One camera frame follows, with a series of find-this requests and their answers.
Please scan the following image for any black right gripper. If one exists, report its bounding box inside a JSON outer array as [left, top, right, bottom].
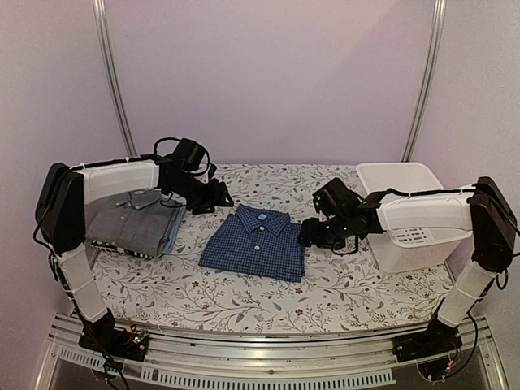
[[298, 214, 352, 250]]

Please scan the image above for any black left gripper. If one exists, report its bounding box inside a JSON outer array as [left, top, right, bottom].
[[170, 174, 236, 215]]

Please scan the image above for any light blue shirt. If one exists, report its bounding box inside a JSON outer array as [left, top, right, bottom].
[[162, 207, 186, 254]]

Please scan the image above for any grey shirt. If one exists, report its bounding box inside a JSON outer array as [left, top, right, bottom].
[[86, 189, 186, 256]]

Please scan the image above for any blue checked long sleeve shirt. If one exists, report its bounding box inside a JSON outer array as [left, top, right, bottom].
[[199, 205, 306, 283]]

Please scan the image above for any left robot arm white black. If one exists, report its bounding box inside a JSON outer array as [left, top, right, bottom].
[[33, 154, 234, 353]]

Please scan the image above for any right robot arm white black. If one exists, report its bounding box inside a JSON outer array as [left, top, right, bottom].
[[298, 176, 519, 354]]

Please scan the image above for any white plastic basket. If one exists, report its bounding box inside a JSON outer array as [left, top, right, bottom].
[[356, 162, 467, 274]]

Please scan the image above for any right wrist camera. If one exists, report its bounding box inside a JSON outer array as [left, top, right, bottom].
[[313, 177, 362, 218]]

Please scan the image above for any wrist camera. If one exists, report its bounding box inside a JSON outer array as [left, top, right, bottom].
[[173, 138, 217, 180], [313, 177, 362, 218]]

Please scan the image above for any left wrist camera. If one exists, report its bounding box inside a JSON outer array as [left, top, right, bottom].
[[173, 138, 217, 180]]

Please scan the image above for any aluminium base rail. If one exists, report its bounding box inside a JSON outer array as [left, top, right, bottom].
[[35, 314, 513, 389]]

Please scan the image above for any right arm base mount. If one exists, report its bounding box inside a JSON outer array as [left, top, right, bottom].
[[392, 323, 462, 362]]

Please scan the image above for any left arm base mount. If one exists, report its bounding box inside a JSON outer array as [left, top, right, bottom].
[[79, 325, 150, 362]]

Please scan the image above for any left aluminium frame post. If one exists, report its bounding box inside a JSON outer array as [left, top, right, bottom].
[[92, 0, 137, 157]]

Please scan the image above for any aluminium frame post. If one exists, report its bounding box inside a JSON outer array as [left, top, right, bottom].
[[401, 0, 447, 163], [92, 0, 137, 157]]

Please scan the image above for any right aluminium frame post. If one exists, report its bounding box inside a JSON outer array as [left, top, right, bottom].
[[401, 0, 447, 163]]

